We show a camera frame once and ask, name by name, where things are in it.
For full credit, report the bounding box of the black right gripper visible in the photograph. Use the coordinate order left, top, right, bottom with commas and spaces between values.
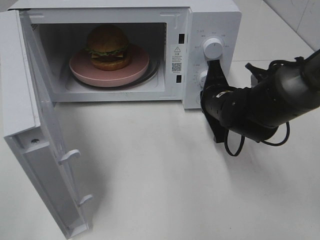
200, 59, 233, 143

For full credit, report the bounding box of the burger with lettuce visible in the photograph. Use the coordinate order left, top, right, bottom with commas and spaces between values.
86, 24, 131, 71

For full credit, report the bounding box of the white timer knob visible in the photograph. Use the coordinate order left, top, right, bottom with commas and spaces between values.
198, 70, 208, 88

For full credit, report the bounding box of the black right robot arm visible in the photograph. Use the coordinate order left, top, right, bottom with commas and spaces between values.
200, 51, 320, 143

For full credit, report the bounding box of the white microwave oven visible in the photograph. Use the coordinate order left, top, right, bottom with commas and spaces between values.
8, 0, 242, 109

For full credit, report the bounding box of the glass microwave turntable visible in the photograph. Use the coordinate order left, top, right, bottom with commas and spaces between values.
69, 59, 160, 89

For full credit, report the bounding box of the white round door button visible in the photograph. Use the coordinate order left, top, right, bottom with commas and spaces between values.
196, 91, 202, 107

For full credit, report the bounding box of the white upper power knob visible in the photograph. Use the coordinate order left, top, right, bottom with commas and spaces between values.
203, 36, 224, 60

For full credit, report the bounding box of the pink round plate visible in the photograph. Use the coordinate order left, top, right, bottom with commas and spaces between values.
69, 44, 150, 88

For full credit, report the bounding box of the white microwave door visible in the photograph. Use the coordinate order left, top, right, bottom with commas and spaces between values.
0, 10, 92, 239

